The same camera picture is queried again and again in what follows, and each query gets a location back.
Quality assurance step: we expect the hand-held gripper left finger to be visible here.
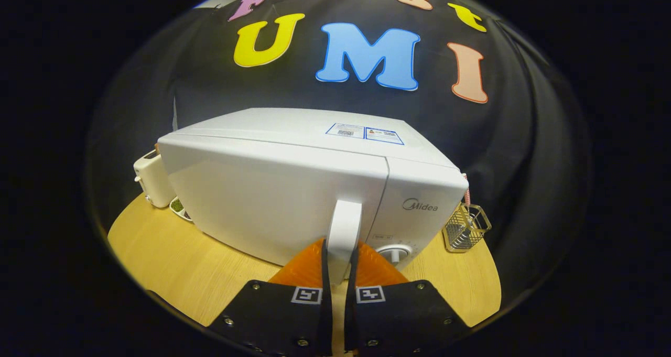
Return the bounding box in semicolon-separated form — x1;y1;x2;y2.
207;236;333;357

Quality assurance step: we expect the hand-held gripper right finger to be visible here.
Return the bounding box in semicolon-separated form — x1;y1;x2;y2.
343;242;472;357

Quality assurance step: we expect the white microwave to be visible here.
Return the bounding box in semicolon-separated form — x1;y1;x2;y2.
157;107;470;284

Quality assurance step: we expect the white snack dish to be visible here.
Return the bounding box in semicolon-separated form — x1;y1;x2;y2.
169;197;193;222

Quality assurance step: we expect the white toaster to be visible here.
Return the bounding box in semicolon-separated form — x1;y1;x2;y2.
133;148;176;209

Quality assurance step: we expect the metal wire holder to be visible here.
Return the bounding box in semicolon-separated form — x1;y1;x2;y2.
442;203;492;254

